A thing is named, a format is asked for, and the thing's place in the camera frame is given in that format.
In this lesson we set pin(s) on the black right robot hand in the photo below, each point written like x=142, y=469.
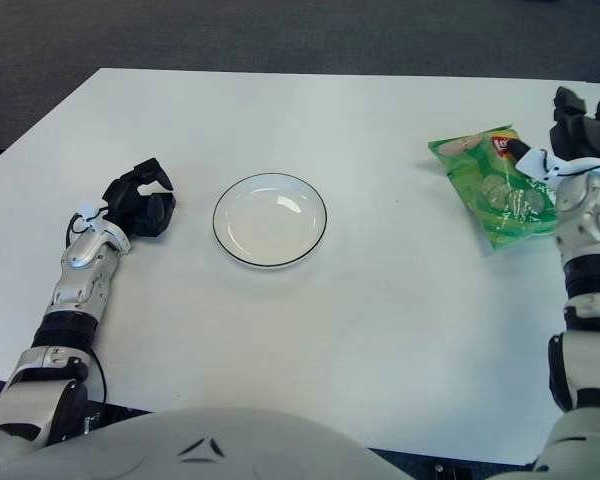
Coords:
x=585, y=135

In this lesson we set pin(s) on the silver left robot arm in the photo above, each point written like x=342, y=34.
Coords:
x=75, y=280

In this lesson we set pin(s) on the white plate black rim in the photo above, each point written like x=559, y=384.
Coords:
x=270, y=222

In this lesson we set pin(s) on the grey robot torso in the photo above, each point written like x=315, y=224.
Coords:
x=230, y=445

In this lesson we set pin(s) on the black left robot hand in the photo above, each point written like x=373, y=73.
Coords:
x=140, y=210

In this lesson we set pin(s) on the green potato chips bag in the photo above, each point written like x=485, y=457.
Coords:
x=500, y=210

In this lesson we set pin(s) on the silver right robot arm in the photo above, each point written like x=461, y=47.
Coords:
x=587, y=215

